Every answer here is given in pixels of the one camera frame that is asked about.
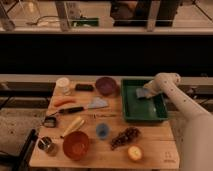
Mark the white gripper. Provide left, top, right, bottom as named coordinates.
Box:
left=144, top=80, right=162, bottom=98

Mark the blue sponge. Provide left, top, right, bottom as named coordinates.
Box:
left=136, top=88, right=147, bottom=99

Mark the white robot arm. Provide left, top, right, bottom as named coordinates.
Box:
left=144, top=73, right=213, bottom=171

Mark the green plastic tray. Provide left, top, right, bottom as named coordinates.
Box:
left=121, top=79, right=168, bottom=122

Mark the purple bowl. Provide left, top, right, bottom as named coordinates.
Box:
left=95, top=77, right=117, bottom=96

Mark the purple grape bunch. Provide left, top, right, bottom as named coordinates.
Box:
left=110, top=127, right=140, bottom=150

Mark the blue cup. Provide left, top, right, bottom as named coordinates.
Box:
left=96, top=123, right=109, bottom=140

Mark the orange apple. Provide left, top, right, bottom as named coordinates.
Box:
left=127, top=146, right=143, bottom=161

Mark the black rectangular block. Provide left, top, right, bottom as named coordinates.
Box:
left=75, top=84, right=94, bottom=91

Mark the wooden board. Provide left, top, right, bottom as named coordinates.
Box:
left=29, top=88, right=180, bottom=170

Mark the clear jar white lid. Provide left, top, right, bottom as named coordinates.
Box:
left=56, top=77, right=70, bottom=95

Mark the orange carrot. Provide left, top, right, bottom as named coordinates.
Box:
left=53, top=99, right=76, bottom=107

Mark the orange bowl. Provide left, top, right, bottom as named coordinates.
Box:
left=63, top=131, right=90, bottom=161

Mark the metal cup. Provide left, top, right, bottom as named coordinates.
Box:
left=38, top=136, right=54, bottom=153

